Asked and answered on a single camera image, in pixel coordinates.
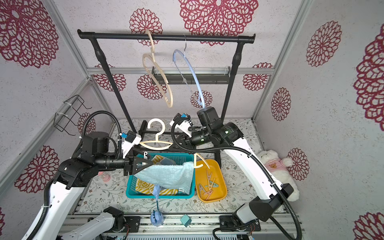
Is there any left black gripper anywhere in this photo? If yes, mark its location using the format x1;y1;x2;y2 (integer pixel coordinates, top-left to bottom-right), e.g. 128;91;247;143
95;148;154;176

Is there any yellow striped towel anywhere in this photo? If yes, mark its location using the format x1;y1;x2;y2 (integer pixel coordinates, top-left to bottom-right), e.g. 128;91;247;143
135;155;178;196

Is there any beige plastic hanger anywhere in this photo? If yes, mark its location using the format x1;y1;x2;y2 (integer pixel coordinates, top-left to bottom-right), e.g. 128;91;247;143
139;118;210;169

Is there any teal plain towel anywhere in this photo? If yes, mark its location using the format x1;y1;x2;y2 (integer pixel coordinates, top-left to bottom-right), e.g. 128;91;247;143
135;162;194;195

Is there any peach pink clothespin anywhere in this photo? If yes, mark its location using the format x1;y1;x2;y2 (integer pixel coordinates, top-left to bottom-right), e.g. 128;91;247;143
207;171;213;182

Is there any grey clothespin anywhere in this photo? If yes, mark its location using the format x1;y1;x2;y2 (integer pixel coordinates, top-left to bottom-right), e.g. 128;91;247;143
199;184;207;196

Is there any orange clothespin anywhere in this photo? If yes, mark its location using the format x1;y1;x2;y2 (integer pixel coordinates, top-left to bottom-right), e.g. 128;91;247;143
204;182;219;194

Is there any cream plastic hanger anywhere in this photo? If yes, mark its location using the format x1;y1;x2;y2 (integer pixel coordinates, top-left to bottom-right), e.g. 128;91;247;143
141;29;174;109

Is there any light blue hanger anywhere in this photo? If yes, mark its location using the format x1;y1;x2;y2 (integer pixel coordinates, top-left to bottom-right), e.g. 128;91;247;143
172;34;207;109

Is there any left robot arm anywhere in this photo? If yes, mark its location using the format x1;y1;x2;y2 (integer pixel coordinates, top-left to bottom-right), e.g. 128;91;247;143
23;111;154;240

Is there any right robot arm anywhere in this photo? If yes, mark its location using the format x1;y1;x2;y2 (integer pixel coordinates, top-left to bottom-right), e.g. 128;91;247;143
170;107;303;240

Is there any teal plastic basket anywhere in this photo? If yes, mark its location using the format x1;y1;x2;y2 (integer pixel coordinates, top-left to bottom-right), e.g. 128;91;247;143
126;153;195;199

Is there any yellow plastic tray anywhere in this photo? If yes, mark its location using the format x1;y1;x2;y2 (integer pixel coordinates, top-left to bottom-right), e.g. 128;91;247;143
195;159;228;203

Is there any small teal cube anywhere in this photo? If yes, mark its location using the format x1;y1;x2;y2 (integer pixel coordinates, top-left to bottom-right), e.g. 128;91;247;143
180;215;192;227

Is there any white teddy bear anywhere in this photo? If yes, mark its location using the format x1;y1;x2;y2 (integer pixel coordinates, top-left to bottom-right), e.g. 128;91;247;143
257;150;300;202

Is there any black clothes rack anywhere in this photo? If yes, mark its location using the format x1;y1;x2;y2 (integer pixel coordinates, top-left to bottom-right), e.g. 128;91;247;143
78;30;257;161

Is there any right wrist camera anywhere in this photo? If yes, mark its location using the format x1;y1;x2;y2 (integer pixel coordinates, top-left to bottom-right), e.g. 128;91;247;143
170;113;193;138

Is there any black wire wall rack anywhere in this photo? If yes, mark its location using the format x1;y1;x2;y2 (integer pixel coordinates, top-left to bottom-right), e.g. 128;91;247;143
53;95;92;136

